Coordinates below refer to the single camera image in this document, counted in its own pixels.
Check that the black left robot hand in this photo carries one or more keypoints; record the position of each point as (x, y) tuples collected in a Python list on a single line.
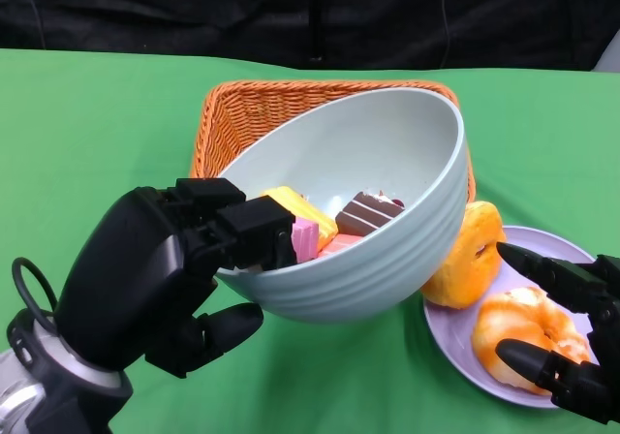
[(131, 284)]

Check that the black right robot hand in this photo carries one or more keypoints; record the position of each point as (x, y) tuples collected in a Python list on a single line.
[(605, 298)]

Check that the yellow layered cake slice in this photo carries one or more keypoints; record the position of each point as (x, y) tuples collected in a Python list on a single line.
[(300, 206)]

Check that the coral layered cake slice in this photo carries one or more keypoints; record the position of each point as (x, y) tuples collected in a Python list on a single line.
[(339, 242)]

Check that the pale green bowl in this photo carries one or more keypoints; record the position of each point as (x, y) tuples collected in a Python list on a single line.
[(363, 279)]

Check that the chocolate layered cake slice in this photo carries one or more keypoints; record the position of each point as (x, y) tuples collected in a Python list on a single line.
[(363, 213)]

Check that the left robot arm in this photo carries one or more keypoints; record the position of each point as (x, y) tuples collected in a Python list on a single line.
[(58, 395)]

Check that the lavender round plate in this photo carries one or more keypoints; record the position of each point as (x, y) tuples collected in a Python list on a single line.
[(450, 337)]

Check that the orange wicker basket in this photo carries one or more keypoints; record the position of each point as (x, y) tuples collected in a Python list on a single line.
[(232, 119)]

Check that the green tablecloth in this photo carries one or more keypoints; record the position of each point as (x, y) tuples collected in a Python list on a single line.
[(97, 138)]

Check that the black backdrop curtain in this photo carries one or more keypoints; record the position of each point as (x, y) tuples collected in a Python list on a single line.
[(194, 8)]

